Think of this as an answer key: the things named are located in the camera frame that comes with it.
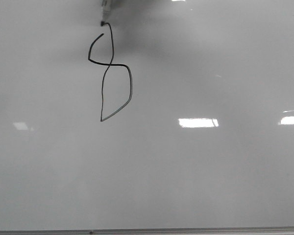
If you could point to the white whiteboard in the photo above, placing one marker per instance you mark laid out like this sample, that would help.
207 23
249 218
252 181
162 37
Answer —
177 114

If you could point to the black whiteboard marker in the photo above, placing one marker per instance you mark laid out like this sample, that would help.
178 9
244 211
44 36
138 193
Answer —
107 7

